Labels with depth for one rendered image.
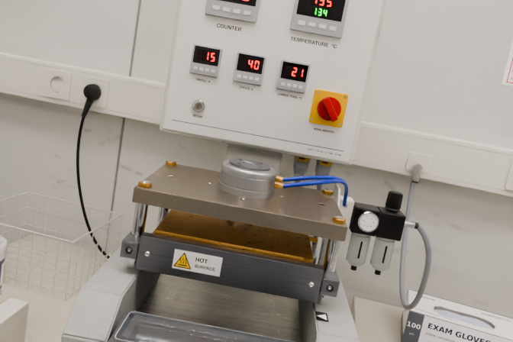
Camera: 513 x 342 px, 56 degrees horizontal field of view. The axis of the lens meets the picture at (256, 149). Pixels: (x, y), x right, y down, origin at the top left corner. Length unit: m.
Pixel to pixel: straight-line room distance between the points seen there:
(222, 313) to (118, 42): 0.78
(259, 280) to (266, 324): 0.12
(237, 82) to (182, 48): 0.10
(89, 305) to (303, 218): 0.27
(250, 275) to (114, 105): 0.72
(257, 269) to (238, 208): 0.08
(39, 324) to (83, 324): 0.45
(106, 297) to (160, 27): 0.79
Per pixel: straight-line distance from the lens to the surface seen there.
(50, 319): 1.05
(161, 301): 0.74
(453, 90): 1.18
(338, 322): 0.62
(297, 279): 0.62
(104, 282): 0.62
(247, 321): 0.73
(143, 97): 1.20
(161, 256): 0.62
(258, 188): 0.65
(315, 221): 0.61
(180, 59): 0.81
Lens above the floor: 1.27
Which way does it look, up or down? 9 degrees down
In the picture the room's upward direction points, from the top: 10 degrees clockwise
